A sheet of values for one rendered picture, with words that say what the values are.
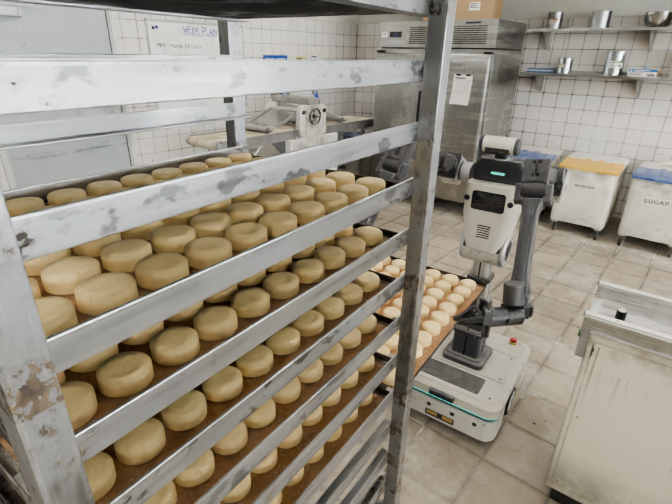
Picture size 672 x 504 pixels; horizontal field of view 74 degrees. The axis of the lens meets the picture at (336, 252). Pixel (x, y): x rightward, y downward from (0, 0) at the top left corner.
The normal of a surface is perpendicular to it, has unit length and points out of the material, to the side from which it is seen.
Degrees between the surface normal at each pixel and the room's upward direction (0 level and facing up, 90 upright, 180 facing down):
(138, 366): 0
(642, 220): 91
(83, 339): 90
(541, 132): 90
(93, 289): 0
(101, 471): 0
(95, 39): 90
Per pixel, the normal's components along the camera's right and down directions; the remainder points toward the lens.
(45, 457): 0.82, 0.25
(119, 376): 0.02, -0.91
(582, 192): -0.64, 0.32
